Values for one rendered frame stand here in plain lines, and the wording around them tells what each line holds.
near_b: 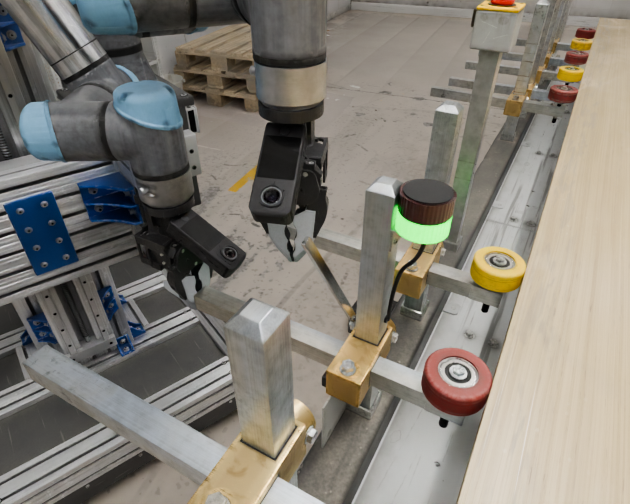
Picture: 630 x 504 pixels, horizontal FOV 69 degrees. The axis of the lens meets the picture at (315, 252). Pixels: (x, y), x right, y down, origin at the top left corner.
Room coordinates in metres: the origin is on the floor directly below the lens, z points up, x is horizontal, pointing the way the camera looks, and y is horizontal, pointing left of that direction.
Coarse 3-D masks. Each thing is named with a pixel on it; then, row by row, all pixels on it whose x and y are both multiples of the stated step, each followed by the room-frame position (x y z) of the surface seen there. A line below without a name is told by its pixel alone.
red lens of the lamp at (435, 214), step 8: (400, 192) 0.43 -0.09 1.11; (400, 200) 0.42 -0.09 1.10; (408, 200) 0.41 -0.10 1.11; (400, 208) 0.42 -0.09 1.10; (408, 208) 0.41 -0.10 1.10; (416, 208) 0.41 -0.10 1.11; (424, 208) 0.40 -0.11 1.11; (432, 208) 0.40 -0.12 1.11; (440, 208) 0.40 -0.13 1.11; (448, 208) 0.41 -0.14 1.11; (408, 216) 0.41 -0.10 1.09; (416, 216) 0.40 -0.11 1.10; (424, 216) 0.40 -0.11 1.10; (432, 216) 0.40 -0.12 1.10; (440, 216) 0.40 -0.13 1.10; (448, 216) 0.41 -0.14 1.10
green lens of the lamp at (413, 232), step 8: (400, 216) 0.42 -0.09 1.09; (400, 224) 0.42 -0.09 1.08; (408, 224) 0.41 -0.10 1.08; (416, 224) 0.40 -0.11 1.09; (440, 224) 0.40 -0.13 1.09; (448, 224) 0.41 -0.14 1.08; (400, 232) 0.42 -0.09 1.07; (408, 232) 0.41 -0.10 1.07; (416, 232) 0.40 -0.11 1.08; (424, 232) 0.40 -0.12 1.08; (432, 232) 0.40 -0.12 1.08; (440, 232) 0.40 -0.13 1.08; (448, 232) 0.41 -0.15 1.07; (416, 240) 0.40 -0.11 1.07; (424, 240) 0.40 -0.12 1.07; (432, 240) 0.40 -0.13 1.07; (440, 240) 0.40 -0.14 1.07
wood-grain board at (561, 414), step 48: (624, 48) 1.99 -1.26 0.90; (624, 96) 1.39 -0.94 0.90; (576, 144) 1.04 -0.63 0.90; (624, 144) 1.04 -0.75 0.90; (576, 192) 0.80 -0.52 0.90; (624, 192) 0.80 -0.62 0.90; (576, 240) 0.64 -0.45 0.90; (624, 240) 0.64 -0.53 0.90; (528, 288) 0.51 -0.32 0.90; (576, 288) 0.51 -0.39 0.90; (624, 288) 0.51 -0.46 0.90; (528, 336) 0.42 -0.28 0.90; (576, 336) 0.42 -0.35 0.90; (624, 336) 0.42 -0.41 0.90; (528, 384) 0.34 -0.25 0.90; (576, 384) 0.34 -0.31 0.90; (624, 384) 0.34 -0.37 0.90; (480, 432) 0.28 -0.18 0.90; (528, 432) 0.28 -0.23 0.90; (576, 432) 0.28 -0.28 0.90; (624, 432) 0.28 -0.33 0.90; (480, 480) 0.23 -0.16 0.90; (528, 480) 0.23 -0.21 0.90; (576, 480) 0.23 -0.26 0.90; (624, 480) 0.23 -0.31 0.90
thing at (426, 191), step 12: (420, 180) 0.45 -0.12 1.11; (432, 180) 0.45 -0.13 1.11; (408, 192) 0.43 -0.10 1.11; (420, 192) 0.43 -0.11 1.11; (432, 192) 0.43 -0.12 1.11; (444, 192) 0.43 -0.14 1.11; (432, 204) 0.40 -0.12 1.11; (396, 240) 0.43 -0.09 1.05; (420, 252) 0.43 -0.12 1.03; (408, 264) 0.43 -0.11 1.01; (396, 276) 0.44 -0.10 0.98; (396, 288) 0.44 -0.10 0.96
